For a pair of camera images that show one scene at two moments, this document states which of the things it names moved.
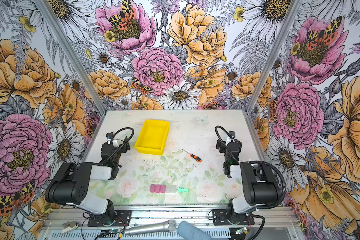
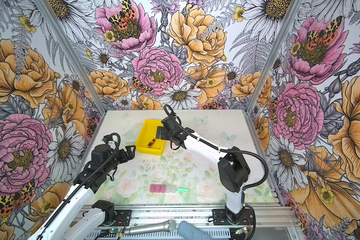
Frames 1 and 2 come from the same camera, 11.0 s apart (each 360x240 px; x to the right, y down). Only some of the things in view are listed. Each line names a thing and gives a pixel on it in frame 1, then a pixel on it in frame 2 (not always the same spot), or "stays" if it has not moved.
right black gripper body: [222, 149] -> [165, 134]
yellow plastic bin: [152, 137] stays
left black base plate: [123, 218] stays
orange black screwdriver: [196, 158] -> [150, 143]
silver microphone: [170, 226] stays
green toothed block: [183, 189] stays
